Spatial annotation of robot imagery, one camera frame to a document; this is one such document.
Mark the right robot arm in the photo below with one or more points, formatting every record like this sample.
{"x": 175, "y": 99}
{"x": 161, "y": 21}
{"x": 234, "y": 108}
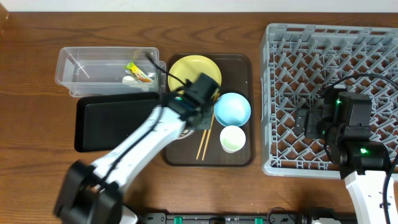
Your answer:
{"x": 364, "y": 165}

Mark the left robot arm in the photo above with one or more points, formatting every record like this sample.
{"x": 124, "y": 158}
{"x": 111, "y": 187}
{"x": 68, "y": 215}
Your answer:
{"x": 94, "y": 193}

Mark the black plastic bin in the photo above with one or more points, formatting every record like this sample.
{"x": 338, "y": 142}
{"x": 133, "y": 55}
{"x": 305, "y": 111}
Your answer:
{"x": 103, "y": 122}

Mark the right wooden chopstick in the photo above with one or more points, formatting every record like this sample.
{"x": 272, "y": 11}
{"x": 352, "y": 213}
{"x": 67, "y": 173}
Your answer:
{"x": 209, "y": 131}

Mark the left wooden chopstick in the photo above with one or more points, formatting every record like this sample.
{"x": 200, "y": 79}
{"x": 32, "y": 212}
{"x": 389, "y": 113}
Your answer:
{"x": 202, "y": 144}

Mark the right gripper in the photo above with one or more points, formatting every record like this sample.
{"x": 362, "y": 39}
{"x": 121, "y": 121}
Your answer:
{"x": 314, "y": 117}

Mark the grey dishwasher rack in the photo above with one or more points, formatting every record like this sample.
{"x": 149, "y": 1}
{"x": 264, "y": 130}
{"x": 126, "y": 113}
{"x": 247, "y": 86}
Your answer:
{"x": 297, "y": 61}

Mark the green yellow snack wrapper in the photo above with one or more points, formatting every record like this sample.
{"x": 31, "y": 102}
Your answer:
{"x": 137, "y": 73}

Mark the clear plastic bin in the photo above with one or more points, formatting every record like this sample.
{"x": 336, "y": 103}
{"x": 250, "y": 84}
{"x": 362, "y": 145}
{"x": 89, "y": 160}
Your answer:
{"x": 88, "y": 71}

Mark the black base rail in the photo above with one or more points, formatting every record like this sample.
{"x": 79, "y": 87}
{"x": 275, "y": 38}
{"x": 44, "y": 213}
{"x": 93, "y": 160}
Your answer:
{"x": 162, "y": 218}

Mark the white cup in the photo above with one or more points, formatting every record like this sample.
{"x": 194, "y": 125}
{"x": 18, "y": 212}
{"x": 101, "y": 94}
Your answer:
{"x": 232, "y": 139}

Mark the light blue bowl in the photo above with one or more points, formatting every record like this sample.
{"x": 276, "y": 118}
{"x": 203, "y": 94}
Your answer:
{"x": 232, "y": 109}

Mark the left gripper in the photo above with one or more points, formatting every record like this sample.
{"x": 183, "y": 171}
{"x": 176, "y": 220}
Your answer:
{"x": 203, "y": 121}

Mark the brown serving tray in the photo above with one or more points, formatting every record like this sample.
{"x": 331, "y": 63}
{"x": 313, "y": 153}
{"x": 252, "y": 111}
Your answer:
{"x": 236, "y": 73}

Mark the wooden chopstick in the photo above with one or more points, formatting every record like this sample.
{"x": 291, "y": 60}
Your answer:
{"x": 209, "y": 131}
{"x": 202, "y": 144}

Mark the yellow plate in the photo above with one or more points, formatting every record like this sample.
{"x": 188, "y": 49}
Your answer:
{"x": 190, "y": 67}

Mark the white bowl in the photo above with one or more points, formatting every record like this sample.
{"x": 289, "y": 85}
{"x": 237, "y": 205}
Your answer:
{"x": 186, "y": 133}

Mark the white tissue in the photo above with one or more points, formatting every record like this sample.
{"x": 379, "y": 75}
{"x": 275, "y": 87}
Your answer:
{"x": 129, "y": 80}

